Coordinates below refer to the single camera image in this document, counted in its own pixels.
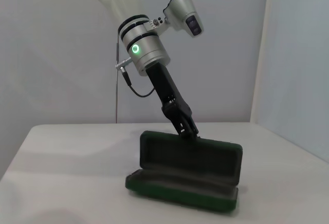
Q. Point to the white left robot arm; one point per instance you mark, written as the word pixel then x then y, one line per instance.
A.
pixel 144 46

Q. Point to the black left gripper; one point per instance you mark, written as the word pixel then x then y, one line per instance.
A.
pixel 164 88

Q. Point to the silver camera mount bracket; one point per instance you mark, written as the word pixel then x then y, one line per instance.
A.
pixel 158 25

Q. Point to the green glasses case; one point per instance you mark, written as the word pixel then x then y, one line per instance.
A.
pixel 190 162

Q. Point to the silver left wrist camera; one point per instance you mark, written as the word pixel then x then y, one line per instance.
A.
pixel 185 10

